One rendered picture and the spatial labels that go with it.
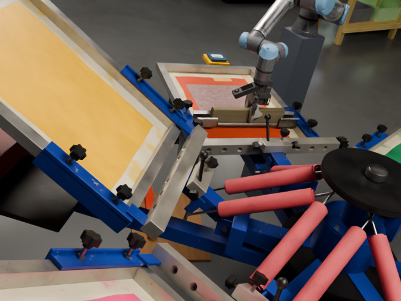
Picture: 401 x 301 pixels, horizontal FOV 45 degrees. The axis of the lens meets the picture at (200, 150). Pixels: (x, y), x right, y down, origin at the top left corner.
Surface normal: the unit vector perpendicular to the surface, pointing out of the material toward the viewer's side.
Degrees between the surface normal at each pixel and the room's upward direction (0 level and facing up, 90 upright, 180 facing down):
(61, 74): 32
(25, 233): 0
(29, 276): 90
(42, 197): 0
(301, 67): 90
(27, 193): 0
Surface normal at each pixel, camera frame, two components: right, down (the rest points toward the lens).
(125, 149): 0.66, -0.55
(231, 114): 0.28, 0.57
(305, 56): 0.52, 0.55
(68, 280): 0.72, 0.49
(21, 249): 0.18, -0.82
